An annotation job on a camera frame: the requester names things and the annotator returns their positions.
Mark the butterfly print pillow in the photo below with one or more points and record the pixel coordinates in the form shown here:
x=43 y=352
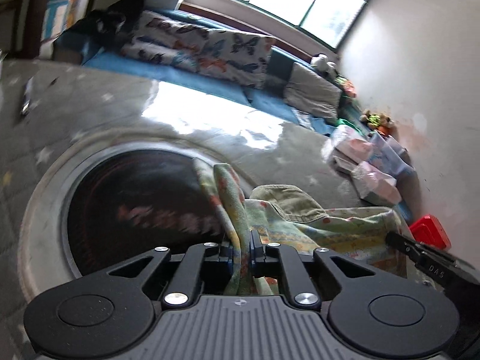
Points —
x=236 y=56

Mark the pink tissue pack front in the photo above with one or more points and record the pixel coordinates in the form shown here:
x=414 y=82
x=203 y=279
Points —
x=375 y=187

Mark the clear storage box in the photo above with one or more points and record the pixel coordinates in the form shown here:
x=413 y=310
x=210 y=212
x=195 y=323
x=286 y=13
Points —
x=387 y=160

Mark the green patterned children's garment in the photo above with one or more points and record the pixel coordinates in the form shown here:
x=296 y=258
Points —
x=285 y=214

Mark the pink tissue pack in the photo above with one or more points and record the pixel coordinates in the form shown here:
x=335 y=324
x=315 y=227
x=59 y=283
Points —
x=375 y=187
x=347 y=141

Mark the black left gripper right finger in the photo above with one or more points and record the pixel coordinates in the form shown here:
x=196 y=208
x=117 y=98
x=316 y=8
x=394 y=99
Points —
x=283 y=263

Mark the red plastic box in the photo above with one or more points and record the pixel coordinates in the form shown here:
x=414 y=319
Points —
x=430 y=231

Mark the white plush toy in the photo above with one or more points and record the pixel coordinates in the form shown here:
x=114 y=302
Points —
x=321 y=64

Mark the dark clothes pile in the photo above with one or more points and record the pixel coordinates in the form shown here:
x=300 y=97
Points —
x=102 y=26

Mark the grey cushion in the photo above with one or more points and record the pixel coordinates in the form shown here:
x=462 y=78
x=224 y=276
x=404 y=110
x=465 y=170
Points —
x=313 y=94

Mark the brown plush toys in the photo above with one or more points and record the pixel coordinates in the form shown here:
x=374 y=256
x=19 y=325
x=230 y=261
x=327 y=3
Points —
x=379 y=122

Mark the blue sofa cover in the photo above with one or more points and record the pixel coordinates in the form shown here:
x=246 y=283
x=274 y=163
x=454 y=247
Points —
x=268 y=100

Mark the pink tissue pack rear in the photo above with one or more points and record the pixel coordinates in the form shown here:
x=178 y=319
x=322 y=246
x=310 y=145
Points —
x=347 y=141

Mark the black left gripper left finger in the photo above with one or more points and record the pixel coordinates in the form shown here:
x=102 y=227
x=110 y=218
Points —
x=203 y=266

